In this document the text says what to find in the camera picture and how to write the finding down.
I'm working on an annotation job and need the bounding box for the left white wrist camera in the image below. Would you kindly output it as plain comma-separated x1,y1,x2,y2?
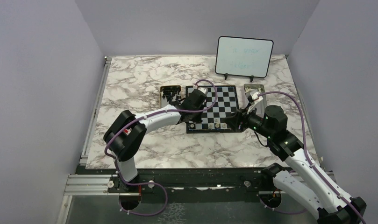
197,87,208,95

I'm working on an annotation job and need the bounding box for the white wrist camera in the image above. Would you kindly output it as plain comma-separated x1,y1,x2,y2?
197,87,208,95
245,90,263,114

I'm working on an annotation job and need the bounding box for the small whiteboard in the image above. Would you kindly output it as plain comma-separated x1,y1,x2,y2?
215,36,274,80

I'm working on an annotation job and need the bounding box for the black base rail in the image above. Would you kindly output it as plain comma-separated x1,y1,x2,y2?
64,166,285,204

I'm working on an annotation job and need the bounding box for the yellow tin tray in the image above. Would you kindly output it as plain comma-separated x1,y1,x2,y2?
159,85,181,108

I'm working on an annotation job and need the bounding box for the black chess pieces pile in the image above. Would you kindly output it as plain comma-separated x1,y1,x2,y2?
160,85,181,101

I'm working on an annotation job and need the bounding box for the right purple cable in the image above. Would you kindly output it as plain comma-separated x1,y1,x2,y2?
257,91,366,224

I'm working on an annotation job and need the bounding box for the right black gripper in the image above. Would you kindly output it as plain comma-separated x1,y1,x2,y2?
222,102,274,139

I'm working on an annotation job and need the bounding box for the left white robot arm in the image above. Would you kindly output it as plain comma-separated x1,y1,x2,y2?
103,87,207,192

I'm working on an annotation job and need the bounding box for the lilac tin tray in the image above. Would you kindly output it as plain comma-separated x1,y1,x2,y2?
243,84,267,115

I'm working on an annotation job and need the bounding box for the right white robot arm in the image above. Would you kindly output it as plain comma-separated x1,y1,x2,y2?
224,105,366,224

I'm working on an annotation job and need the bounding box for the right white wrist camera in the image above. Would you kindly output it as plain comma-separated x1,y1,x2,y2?
245,90,263,114

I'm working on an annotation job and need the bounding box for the black white chessboard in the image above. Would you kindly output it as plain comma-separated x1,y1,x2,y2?
186,85,239,134

